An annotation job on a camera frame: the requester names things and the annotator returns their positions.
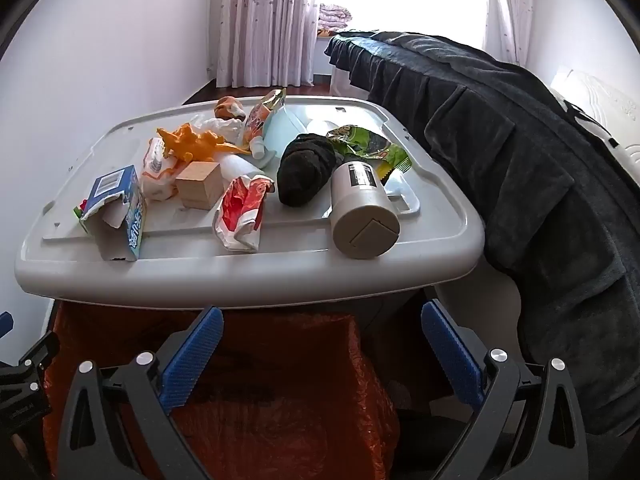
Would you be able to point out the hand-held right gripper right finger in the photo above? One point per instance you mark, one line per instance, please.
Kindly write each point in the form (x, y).
(452, 355)

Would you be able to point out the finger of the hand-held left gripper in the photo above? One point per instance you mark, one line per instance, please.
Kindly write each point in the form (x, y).
(37, 360)
(5, 324)

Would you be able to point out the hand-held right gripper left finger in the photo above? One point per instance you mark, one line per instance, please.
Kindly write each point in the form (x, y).
(192, 360)

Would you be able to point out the orange plastic bag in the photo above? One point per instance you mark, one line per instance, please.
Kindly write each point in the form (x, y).
(280, 360)

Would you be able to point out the scraps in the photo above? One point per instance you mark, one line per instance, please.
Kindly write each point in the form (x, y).
(132, 220)

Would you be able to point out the red white wrapper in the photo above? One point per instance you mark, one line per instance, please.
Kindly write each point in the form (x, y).
(240, 205)

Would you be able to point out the beige cylindrical container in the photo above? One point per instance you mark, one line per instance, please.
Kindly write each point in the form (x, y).
(360, 210)

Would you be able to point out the wooden block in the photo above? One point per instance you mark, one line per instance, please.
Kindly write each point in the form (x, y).
(197, 185)

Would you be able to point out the orange white plastic packet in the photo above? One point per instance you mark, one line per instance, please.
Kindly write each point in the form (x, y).
(157, 170)

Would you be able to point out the black sock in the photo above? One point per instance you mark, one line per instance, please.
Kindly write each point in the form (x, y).
(305, 170)

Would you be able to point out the green snack bag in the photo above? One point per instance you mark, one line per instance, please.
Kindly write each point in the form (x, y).
(370, 147)

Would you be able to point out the white plastic storage box lid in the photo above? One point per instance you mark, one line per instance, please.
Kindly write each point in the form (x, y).
(300, 270)

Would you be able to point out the white paper roll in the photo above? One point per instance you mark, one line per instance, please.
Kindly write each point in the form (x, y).
(235, 167)

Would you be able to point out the orange toy dinosaur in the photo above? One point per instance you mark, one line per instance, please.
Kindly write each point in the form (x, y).
(192, 142)

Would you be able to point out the light blue plastic piece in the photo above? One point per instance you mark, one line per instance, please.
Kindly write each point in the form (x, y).
(280, 132)

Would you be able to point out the orange snack packet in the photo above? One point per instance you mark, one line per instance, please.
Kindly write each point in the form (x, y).
(257, 120)

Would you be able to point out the orange brown toy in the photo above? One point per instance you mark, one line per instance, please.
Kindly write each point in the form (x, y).
(227, 106)

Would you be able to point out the white bed base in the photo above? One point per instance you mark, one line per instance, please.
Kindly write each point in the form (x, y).
(347, 82)

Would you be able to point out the white embossed headboard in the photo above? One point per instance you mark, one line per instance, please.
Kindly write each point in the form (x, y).
(605, 100)

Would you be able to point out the patterned curtain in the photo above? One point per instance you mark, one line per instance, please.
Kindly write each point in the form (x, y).
(510, 10)
(265, 20)

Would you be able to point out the stack of folded blankets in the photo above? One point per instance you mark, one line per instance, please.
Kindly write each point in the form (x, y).
(335, 17)

